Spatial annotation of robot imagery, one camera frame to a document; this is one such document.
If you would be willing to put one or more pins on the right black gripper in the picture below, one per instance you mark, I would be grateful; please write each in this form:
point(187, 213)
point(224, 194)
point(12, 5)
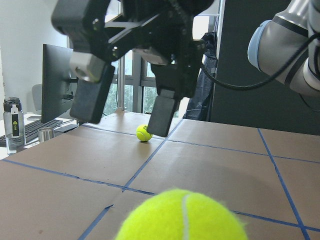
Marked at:
point(161, 31)

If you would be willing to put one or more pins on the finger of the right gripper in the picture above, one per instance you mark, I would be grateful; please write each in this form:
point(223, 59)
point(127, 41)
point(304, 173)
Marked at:
point(162, 113)

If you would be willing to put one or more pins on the Roland Garros tennis ball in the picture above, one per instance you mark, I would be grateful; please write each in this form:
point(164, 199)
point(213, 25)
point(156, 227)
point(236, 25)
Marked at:
point(180, 214)

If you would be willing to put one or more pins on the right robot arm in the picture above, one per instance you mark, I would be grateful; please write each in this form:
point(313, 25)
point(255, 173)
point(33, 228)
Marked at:
point(286, 48)

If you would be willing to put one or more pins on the Wilson tennis ball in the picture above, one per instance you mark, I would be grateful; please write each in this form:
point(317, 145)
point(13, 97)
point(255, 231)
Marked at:
point(142, 134)

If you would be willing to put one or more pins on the black computer monitor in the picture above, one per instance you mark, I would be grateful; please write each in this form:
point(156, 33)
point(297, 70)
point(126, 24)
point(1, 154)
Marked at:
point(59, 83)

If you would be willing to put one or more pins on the steel cup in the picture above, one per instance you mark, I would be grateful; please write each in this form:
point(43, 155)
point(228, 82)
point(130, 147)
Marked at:
point(45, 134)

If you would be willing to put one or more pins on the black keyboard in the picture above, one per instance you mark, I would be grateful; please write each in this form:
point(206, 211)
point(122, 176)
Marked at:
point(31, 131)

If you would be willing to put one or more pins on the clear water bottle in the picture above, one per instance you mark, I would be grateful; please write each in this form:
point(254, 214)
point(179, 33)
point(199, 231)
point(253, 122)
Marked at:
point(14, 126)

